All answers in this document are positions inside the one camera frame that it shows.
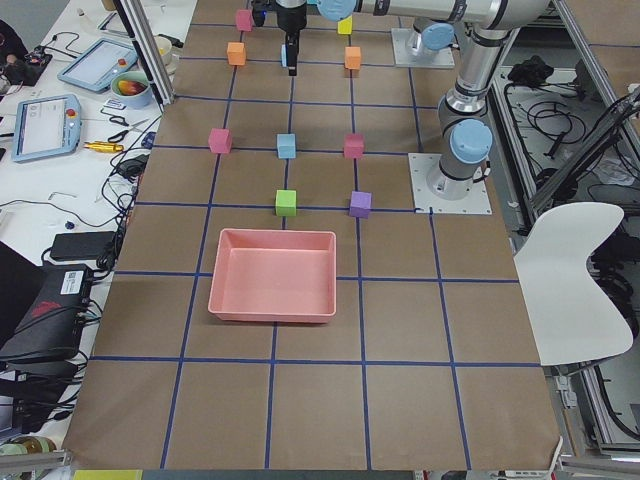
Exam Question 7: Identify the black scissors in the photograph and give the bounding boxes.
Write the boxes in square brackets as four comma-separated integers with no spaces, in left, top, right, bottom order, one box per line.
[107,115,146,144]

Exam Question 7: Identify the orange foam block desk side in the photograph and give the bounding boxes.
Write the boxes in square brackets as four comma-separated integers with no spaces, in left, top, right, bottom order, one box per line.
[226,42,247,66]

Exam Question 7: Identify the green foam block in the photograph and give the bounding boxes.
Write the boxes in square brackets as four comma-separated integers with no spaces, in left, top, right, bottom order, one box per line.
[275,189,297,217]

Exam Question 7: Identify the blue teach pendant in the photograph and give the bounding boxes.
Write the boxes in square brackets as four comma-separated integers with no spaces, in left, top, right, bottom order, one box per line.
[57,38,138,92]
[11,94,82,163]

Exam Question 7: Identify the blue teach pendant upper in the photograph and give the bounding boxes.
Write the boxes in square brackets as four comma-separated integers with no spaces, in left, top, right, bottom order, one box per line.
[57,38,138,92]

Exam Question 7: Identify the yellow foam block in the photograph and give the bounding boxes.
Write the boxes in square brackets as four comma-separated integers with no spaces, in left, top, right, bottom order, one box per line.
[337,16,353,35]

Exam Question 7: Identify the aluminium frame post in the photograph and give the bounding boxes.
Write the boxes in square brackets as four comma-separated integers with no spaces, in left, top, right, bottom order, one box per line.
[114,0,175,107]

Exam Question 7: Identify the purple foam block near pink tray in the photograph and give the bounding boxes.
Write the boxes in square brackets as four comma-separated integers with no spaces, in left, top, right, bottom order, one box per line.
[349,190,372,219]

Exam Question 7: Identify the crimson foam block desk side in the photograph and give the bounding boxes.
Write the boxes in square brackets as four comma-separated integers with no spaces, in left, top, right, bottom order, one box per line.
[208,128,232,154]

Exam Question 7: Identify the light blue foam block centre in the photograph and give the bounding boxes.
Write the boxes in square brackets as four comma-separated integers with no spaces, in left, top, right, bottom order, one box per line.
[276,133,296,159]

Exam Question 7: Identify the orange brass tool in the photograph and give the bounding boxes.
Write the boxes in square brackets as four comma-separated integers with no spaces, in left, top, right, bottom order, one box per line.
[83,141,124,154]

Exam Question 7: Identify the light blue bowl with fruit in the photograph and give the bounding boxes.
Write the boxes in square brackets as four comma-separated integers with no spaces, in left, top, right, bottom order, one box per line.
[110,71,152,109]

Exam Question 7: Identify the black power adapter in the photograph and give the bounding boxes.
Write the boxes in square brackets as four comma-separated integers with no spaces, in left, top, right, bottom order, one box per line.
[49,231,115,261]

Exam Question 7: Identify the white chair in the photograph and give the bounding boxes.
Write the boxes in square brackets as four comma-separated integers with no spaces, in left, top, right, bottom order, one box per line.
[514,202,633,366]

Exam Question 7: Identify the cream bowl with lemon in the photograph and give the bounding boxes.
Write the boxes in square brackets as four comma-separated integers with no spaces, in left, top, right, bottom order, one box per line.
[154,35,173,66]

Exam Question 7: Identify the black computer box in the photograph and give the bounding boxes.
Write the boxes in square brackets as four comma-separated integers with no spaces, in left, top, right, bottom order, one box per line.
[1,264,94,364]

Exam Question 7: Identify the orange foam block window side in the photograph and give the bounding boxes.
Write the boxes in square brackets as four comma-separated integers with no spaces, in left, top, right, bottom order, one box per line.
[344,46,362,71]

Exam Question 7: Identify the crimson foam block far corner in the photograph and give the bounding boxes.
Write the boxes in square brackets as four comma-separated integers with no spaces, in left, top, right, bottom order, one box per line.
[235,9,254,32]

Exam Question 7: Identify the blue teach pendant lower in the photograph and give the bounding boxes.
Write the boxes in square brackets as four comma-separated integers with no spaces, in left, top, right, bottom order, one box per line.
[11,94,82,163]

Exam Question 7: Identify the crimson foam block window side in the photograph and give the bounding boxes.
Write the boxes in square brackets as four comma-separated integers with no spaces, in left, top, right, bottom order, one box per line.
[343,133,365,159]

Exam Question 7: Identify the pink plastic tray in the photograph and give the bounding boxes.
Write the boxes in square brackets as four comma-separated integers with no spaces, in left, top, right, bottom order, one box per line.
[208,228,337,324]

